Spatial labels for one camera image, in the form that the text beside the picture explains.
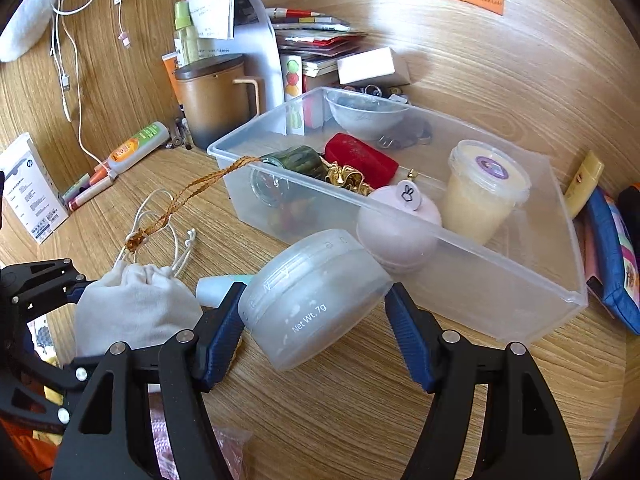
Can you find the cream jar with purple label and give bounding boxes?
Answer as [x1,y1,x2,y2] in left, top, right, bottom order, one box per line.
[442,139,532,246]

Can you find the blue zip pouch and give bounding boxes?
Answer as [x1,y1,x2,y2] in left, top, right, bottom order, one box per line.
[584,187,640,336]

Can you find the highlighter pens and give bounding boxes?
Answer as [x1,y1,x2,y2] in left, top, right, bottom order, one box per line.
[62,162,119,212]

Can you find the white charging cable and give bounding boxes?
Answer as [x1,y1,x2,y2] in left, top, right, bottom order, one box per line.
[49,0,110,172]

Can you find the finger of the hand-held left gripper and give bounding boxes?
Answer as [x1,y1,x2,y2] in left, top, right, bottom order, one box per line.
[0,258,99,322]
[0,352,95,431]

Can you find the folded paper leaflet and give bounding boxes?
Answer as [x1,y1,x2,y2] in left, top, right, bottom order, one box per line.
[185,0,238,40]

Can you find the green spray bottle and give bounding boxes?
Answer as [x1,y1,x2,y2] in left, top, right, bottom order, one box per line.
[173,0,201,67]

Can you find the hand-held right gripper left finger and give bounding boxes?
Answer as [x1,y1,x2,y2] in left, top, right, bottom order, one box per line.
[50,282,248,480]

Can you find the fruit print box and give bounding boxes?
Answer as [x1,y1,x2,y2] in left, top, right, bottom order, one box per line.
[279,54,306,136]

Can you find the glass jar with green contents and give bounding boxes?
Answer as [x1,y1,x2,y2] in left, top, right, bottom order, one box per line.
[249,145,327,209]

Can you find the white plush toy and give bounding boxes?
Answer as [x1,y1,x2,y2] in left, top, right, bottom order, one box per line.
[0,0,57,64]

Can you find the small white box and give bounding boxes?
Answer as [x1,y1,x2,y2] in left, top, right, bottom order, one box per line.
[337,46,411,86]

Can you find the black round case orange zip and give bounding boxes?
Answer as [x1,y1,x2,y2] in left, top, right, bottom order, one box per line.
[618,185,640,222]

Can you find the clear plastic storage box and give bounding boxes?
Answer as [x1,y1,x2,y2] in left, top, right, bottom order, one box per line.
[206,86,589,346]

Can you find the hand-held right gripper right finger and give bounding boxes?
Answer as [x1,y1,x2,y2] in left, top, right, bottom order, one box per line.
[384,282,581,480]

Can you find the white printed carton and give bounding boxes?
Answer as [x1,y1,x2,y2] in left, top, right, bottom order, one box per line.
[0,132,70,245]

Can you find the brown mug with lid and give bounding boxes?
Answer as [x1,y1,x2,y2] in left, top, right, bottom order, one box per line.
[173,54,262,149]

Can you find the yellow tube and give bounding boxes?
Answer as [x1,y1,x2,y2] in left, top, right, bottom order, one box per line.
[564,150,605,219]

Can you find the brown braided cord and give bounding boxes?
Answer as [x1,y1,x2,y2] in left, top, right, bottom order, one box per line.
[124,156,262,254]

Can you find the clear bowl in bin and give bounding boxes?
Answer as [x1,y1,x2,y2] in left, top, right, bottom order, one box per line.
[326,90,411,141]

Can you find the pink earphone cable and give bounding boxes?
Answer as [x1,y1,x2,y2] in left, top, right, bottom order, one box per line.
[112,0,132,50]

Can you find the white bottle with orange label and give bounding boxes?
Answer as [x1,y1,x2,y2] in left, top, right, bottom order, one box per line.
[106,121,170,175]

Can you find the gold ornament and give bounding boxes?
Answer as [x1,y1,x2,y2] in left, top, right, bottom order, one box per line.
[321,160,377,197]

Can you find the white curved appliance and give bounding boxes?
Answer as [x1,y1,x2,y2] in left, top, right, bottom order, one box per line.
[234,0,286,112]

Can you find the white drawstring cloth pouch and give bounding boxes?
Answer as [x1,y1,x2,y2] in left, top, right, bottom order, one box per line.
[74,188,204,359]

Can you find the pink plastic bag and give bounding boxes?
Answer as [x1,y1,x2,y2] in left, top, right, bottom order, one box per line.
[150,394,252,480]

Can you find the wooden desktop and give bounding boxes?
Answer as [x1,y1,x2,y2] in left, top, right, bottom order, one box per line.
[0,144,637,480]

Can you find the frosted round plastic jar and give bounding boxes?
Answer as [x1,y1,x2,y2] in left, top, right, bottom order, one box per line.
[238,229,395,373]

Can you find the pink round case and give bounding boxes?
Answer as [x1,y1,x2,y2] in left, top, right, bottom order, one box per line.
[355,180,444,275]

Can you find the stack of books and papers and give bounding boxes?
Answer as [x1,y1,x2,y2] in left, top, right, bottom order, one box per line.
[269,7,369,79]

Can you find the orange box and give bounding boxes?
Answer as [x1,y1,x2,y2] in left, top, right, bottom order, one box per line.
[161,51,182,107]

